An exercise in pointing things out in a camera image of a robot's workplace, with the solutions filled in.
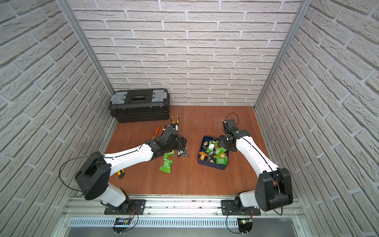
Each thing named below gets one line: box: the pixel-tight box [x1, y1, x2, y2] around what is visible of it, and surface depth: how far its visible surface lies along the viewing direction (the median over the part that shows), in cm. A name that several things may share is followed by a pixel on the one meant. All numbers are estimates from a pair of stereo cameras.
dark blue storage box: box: [197, 135, 230, 171], surface depth 91 cm
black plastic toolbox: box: [109, 88, 170, 123], surface depth 102 cm
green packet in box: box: [215, 155, 228, 166], surface depth 89 cm
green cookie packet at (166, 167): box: [158, 158, 174, 174], surface depth 89 cm
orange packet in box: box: [198, 151, 209, 161], surface depth 92 cm
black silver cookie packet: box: [177, 148, 190, 158], surface depth 94 cm
